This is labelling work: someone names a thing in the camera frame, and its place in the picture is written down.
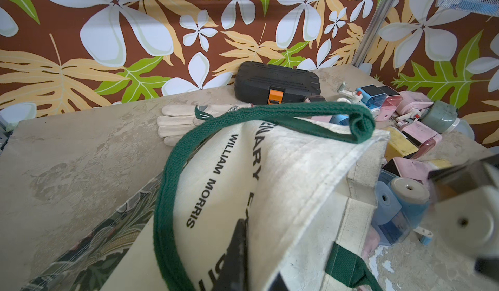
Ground cream work glove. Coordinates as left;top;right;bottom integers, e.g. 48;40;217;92
157;103;253;147

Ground pink electric pencil sharpener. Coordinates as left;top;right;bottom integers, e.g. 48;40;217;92
361;225;381;261

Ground small yellow sharpener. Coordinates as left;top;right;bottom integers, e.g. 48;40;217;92
428;154;498;283

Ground cream tote bag green handles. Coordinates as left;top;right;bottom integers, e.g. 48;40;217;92
19;101;391;291

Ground blue electric pencil sharpener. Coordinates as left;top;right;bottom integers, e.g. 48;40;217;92
371;170;414;246

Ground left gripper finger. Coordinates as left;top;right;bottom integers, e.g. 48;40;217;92
213;219;249;291

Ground black hard case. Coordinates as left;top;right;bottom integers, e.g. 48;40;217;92
234;62;321;105

